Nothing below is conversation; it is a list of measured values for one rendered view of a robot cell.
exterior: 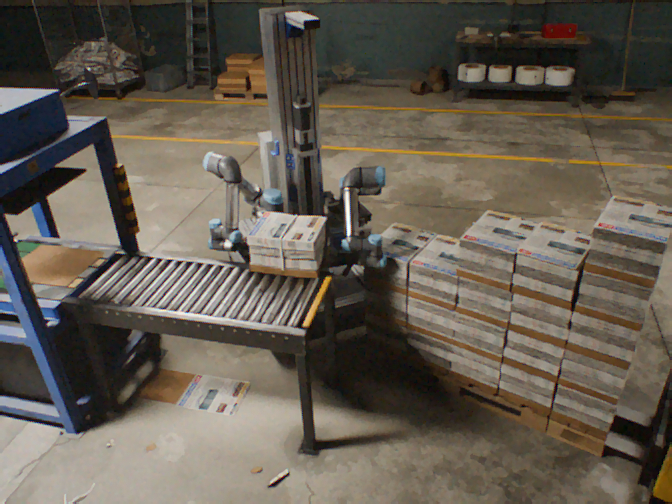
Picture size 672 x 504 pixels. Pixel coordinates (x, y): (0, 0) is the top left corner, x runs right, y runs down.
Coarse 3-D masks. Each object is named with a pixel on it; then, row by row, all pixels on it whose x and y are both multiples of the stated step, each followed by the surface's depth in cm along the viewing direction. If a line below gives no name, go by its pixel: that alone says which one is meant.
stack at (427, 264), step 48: (384, 240) 329; (432, 240) 327; (384, 288) 326; (432, 288) 306; (480, 288) 288; (384, 336) 345; (480, 336) 301; (528, 336) 285; (432, 384) 339; (528, 384) 297
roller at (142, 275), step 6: (156, 258) 327; (150, 264) 321; (156, 264) 325; (144, 270) 316; (150, 270) 319; (138, 276) 311; (144, 276) 314; (132, 282) 306; (138, 282) 309; (126, 288) 301; (132, 288) 304; (120, 294) 296; (126, 294) 299; (114, 300) 292; (120, 300) 294
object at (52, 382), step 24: (0, 216) 252; (0, 240) 253; (0, 264) 260; (24, 288) 269; (24, 312) 273; (48, 336) 288; (48, 360) 290; (48, 384) 299; (72, 408) 312; (72, 432) 317
